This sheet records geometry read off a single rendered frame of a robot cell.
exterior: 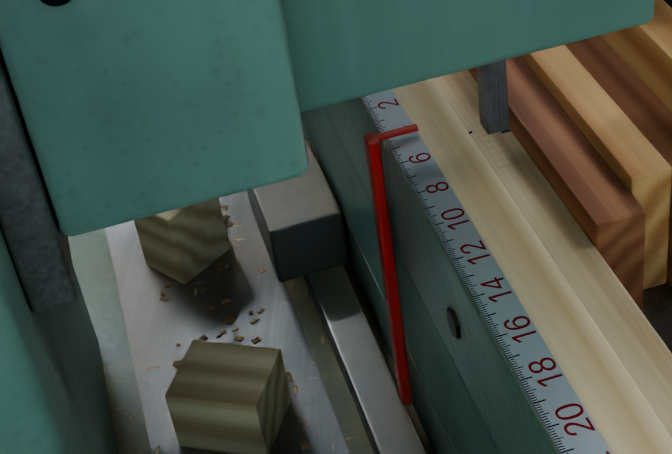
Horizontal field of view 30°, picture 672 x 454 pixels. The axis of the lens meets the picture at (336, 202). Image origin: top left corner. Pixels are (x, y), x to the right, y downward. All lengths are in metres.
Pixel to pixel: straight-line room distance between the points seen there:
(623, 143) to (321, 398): 0.21
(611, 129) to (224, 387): 0.21
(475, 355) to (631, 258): 0.07
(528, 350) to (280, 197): 0.27
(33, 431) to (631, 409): 0.18
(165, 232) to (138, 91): 0.30
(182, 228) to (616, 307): 0.29
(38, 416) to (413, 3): 0.17
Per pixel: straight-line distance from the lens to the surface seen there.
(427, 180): 0.46
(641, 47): 0.51
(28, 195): 0.37
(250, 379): 0.57
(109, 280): 0.69
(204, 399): 0.56
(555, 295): 0.42
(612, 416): 0.38
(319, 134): 0.65
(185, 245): 0.67
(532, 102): 0.51
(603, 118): 0.49
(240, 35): 0.36
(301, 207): 0.63
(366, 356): 0.59
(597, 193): 0.46
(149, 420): 0.61
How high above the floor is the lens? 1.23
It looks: 37 degrees down
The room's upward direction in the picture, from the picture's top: 9 degrees counter-clockwise
